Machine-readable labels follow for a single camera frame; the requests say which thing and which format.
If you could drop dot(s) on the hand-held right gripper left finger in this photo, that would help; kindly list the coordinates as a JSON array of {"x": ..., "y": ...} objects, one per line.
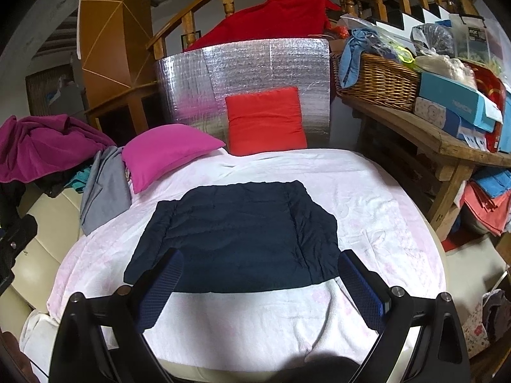
[{"x": 159, "y": 287}]

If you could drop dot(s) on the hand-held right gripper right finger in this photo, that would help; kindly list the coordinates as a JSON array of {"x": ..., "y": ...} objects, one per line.
[{"x": 363, "y": 291}]

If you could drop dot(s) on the navy puffer jacket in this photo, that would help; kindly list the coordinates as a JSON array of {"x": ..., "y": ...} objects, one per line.
[{"x": 239, "y": 239}]

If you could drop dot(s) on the cream leather sofa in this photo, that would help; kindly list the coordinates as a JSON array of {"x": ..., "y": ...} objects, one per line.
[{"x": 52, "y": 223}]

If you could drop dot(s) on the black garment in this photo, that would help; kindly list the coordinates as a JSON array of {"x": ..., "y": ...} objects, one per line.
[{"x": 8, "y": 195}]

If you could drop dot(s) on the teal cloth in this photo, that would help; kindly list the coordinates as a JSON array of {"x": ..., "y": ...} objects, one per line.
[{"x": 78, "y": 181}]

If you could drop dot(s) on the magenta garment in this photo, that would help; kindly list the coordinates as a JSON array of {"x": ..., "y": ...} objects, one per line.
[{"x": 40, "y": 143}]

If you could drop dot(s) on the white pink embossed blanket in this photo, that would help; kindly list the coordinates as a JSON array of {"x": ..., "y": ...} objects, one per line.
[{"x": 359, "y": 191}]

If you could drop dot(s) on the grey garment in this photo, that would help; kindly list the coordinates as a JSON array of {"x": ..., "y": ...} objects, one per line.
[{"x": 103, "y": 191}]

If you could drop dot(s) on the red floor mat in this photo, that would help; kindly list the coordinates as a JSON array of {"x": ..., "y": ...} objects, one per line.
[{"x": 459, "y": 241}]

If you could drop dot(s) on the floral paper bag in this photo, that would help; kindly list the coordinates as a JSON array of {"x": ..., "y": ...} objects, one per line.
[{"x": 475, "y": 327}]

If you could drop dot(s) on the magenta pillow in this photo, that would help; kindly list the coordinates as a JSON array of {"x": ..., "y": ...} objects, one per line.
[{"x": 167, "y": 151}]

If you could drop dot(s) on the coral folded cloths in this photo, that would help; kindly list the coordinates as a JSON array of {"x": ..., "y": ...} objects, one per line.
[{"x": 487, "y": 211}]

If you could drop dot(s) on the brown woven cabinet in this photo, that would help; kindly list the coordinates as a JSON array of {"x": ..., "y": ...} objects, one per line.
[{"x": 38, "y": 91}]

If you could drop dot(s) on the wooden table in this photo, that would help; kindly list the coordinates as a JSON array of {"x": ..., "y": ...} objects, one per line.
[{"x": 439, "y": 143}]

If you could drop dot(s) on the blue folded cloths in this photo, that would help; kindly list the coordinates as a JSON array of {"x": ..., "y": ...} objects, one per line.
[{"x": 495, "y": 181}]

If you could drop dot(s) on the white patterned box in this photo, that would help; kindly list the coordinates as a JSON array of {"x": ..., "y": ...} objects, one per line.
[{"x": 431, "y": 111}]

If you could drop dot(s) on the red cushion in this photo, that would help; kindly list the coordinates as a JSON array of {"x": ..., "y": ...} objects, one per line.
[{"x": 263, "y": 123}]

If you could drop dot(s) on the blue shoe box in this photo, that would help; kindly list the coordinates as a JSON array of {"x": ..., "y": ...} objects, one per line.
[{"x": 451, "y": 99}]

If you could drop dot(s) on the wicker basket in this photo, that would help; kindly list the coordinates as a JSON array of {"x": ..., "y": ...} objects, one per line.
[{"x": 383, "y": 79}]

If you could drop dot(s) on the blue plastic bin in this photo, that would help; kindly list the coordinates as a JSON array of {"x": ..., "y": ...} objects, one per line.
[{"x": 506, "y": 127}]

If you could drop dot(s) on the orange wooden pillar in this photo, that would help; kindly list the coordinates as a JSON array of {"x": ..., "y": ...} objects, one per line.
[{"x": 107, "y": 40}]

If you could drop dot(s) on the blue cloth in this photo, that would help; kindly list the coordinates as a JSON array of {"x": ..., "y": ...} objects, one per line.
[{"x": 351, "y": 60}]

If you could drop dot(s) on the yellow green plastic bag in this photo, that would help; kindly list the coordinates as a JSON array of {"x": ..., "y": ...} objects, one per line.
[{"x": 407, "y": 58}]

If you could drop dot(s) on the plastic bag with beige contents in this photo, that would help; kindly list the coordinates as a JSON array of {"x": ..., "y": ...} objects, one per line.
[{"x": 447, "y": 68}]

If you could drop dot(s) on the red patterned bag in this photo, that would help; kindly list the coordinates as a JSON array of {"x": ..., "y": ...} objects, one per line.
[{"x": 491, "y": 87}]

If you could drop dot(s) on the silver foil insulation sheet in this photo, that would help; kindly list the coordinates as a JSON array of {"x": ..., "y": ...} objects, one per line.
[{"x": 259, "y": 64}]

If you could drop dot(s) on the plastic bag with dark contents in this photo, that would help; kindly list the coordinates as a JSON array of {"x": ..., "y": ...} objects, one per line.
[{"x": 433, "y": 38}]

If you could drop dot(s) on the clear plastic storage box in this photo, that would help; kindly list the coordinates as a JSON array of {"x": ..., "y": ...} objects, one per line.
[{"x": 471, "y": 36}]

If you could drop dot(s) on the red cloth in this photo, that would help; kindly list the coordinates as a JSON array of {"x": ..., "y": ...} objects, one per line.
[{"x": 271, "y": 20}]

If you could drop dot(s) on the wooden stair railing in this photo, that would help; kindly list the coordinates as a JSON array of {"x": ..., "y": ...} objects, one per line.
[{"x": 229, "y": 4}]

